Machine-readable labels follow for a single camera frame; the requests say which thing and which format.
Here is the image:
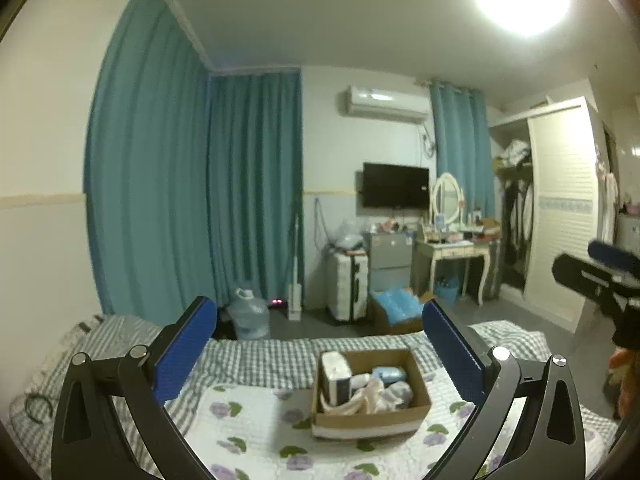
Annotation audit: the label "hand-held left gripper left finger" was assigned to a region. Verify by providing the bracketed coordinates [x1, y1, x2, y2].
[50, 296, 219, 480]

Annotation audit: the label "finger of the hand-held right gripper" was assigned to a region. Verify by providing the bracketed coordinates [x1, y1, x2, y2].
[552, 252, 640, 297]
[587, 239, 640, 278]

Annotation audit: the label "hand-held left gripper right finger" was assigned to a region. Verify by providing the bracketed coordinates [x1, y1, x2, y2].
[421, 299, 587, 480]

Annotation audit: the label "blue tissue packet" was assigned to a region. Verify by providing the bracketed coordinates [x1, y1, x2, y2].
[372, 366, 407, 384]

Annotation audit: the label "large white sock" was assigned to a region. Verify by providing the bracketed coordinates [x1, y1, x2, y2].
[362, 377, 401, 413]

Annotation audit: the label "brown cardboard box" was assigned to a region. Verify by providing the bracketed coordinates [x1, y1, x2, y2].
[310, 347, 434, 442]

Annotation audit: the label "floral print packet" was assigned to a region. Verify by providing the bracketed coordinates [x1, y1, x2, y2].
[320, 351, 353, 408]

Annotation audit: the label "white hanging towel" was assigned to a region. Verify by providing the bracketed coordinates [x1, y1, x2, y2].
[597, 160, 619, 247]

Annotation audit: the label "orange clothing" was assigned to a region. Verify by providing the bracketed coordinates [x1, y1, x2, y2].
[606, 349, 633, 413]

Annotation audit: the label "white louvered wardrobe door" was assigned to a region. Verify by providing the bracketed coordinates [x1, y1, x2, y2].
[525, 97, 609, 322]

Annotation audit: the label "blue basket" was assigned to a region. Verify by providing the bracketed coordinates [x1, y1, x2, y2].
[434, 277, 461, 305]

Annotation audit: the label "cardboard box of bags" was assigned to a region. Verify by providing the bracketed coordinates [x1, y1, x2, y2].
[369, 289, 437, 337]

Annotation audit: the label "blue plastic bags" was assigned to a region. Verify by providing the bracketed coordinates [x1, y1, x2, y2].
[375, 287, 424, 322]

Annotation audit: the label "clear water jug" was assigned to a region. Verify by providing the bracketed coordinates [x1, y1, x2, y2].
[227, 287, 271, 341]

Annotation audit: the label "hanging dark clothes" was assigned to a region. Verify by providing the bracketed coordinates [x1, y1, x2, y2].
[502, 175, 531, 267]

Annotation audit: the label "brown box on table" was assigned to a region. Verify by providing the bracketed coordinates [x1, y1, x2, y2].
[472, 217, 501, 241]

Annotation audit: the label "white floral quilt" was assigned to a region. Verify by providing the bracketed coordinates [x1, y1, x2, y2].
[165, 372, 621, 480]

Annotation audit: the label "white dressing table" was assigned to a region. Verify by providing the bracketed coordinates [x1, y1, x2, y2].
[412, 237, 496, 307]

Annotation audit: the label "grey small fridge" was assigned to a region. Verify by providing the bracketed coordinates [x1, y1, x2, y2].
[362, 230, 416, 307]

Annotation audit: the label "white stick mop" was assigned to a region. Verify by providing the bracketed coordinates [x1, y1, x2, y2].
[288, 212, 304, 322]

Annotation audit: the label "white suitcase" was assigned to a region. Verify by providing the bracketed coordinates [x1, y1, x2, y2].
[327, 250, 371, 324]

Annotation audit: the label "pile of shelf clothes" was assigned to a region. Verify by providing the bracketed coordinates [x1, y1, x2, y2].
[495, 137, 532, 169]

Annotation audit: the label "white oval mirror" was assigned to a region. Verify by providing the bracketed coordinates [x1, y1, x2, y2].
[430, 172, 464, 227]

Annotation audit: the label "clear plastic bag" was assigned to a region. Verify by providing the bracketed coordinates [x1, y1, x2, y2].
[336, 217, 364, 252]

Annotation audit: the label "teal curtain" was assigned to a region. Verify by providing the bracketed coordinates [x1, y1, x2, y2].
[207, 71, 305, 312]
[85, 0, 217, 317]
[429, 80, 496, 222]

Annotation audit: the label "white air conditioner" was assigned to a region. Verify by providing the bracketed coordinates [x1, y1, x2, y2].
[342, 85, 431, 124]

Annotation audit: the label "black cable loop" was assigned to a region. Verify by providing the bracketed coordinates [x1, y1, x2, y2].
[24, 394, 55, 424]

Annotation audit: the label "black wall television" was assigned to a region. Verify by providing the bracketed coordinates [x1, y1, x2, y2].
[361, 161, 431, 210]

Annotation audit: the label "black wall cable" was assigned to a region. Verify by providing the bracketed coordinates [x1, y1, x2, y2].
[314, 197, 332, 247]

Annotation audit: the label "air conditioner power cord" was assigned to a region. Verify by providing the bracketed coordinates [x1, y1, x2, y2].
[420, 120, 439, 157]

